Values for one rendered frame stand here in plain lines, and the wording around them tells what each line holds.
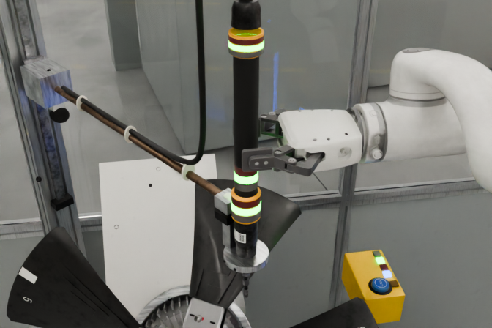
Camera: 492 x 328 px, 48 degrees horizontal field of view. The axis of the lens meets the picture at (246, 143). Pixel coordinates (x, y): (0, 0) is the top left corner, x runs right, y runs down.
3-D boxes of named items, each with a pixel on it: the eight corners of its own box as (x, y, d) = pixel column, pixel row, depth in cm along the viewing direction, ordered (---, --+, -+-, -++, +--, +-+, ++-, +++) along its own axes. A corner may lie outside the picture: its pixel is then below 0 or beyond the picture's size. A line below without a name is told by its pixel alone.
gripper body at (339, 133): (370, 176, 75) (290, 183, 74) (347, 138, 84) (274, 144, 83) (376, 127, 72) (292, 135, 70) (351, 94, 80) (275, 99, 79)
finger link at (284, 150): (314, 171, 72) (273, 172, 72) (310, 152, 76) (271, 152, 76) (315, 153, 71) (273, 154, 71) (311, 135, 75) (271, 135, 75)
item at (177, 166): (55, 93, 117) (53, 87, 116) (61, 91, 118) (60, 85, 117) (225, 206, 84) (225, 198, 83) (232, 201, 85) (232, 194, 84)
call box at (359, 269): (340, 282, 146) (343, 252, 141) (376, 278, 148) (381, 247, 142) (359, 330, 133) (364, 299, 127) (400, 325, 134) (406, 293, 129)
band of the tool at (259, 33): (221, 53, 69) (221, 31, 67) (247, 45, 71) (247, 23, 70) (245, 63, 66) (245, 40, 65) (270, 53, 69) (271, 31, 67)
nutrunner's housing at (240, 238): (228, 269, 87) (222, -26, 64) (246, 257, 90) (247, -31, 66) (245, 282, 85) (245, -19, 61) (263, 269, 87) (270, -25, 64)
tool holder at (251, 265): (206, 250, 87) (203, 200, 82) (238, 230, 92) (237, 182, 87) (244, 280, 82) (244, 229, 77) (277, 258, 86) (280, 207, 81)
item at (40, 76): (23, 97, 123) (15, 61, 119) (53, 87, 128) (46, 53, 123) (45, 112, 117) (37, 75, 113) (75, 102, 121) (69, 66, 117)
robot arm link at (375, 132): (383, 175, 76) (362, 177, 76) (362, 143, 84) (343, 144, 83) (391, 121, 72) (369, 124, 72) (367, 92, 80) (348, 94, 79)
